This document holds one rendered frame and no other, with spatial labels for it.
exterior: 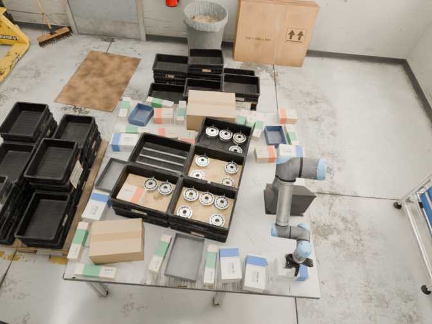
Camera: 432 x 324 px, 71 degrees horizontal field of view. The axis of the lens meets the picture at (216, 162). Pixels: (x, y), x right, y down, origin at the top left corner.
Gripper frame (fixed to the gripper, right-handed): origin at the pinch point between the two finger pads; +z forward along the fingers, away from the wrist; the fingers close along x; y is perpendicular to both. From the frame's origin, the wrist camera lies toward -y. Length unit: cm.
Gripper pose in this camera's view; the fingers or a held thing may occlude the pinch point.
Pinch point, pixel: (292, 267)
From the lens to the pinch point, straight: 208.1
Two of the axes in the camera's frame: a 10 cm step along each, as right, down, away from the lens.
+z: -0.7, 5.9, 8.1
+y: -10.0, -0.8, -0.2
